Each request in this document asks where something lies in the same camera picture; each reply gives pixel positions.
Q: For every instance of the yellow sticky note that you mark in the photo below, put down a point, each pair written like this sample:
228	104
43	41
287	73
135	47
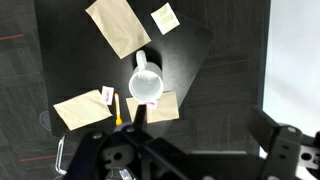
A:
165	18

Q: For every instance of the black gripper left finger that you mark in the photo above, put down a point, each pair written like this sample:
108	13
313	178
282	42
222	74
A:
140	116

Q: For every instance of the beige folded cloth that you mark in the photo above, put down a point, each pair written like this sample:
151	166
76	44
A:
120	26

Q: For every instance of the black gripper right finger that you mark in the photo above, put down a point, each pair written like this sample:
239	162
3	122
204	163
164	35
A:
266	133

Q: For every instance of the white ceramic mug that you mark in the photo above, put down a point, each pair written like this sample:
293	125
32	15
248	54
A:
146	85

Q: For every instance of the brown paper napkin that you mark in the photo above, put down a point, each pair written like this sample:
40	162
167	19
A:
83	110
166	110

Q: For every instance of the orange stir stick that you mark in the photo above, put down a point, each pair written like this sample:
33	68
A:
117	106

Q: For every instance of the pink sweetener packet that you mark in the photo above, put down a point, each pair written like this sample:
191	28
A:
152	105
107	95

